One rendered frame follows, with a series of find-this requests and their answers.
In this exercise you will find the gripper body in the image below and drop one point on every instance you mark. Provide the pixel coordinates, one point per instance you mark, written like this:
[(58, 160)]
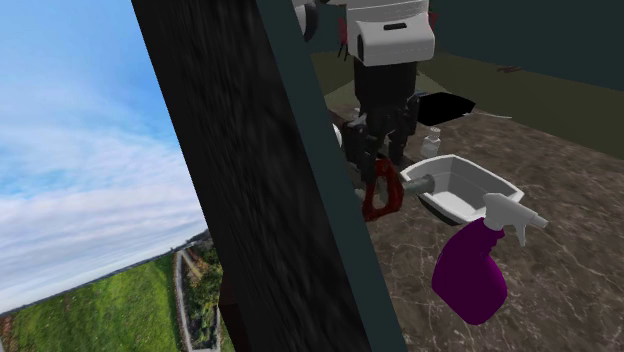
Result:
[(385, 85)]

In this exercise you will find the black flat object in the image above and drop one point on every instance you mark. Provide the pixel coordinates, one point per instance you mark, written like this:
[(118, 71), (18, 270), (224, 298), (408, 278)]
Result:
[(443, 108)]

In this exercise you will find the small white bottle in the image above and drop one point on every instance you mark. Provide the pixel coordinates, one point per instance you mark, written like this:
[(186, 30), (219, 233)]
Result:
[(430, 144)]

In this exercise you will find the white rectangular basin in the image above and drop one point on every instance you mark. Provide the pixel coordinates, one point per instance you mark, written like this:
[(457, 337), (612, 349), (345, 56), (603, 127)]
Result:
[(458, 187)]

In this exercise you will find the white round dish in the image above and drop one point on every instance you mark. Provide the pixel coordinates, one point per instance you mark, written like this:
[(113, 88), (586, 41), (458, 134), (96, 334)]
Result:
[(338, 135)]

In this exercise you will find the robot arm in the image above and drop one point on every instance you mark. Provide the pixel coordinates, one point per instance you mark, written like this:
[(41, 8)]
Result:
[(390, 34)]

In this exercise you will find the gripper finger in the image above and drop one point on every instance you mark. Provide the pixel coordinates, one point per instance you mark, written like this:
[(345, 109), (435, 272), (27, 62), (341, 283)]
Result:
[(400, 134), (360, 144)]

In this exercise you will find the purple spray bottle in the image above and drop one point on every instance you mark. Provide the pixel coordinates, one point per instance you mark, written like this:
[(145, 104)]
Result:
[(468, 278)]

